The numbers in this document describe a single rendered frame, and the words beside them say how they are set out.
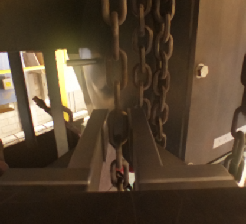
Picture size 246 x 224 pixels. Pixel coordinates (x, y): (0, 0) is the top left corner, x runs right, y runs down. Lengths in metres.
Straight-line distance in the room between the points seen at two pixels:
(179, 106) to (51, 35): 0.48
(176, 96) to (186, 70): 0.04
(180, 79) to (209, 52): 0.05
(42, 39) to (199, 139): 0.51
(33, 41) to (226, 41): 0.50
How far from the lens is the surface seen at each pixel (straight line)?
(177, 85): 0.23
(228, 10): 0.27
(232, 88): 0.30
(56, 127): 0.67
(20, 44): 0.58
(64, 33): 0.64
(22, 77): 0.94
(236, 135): 0.18
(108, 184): 1.01
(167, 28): 0.18
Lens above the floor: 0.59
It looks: 18 degrees up
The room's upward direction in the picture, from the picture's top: 179 degrees clockwise
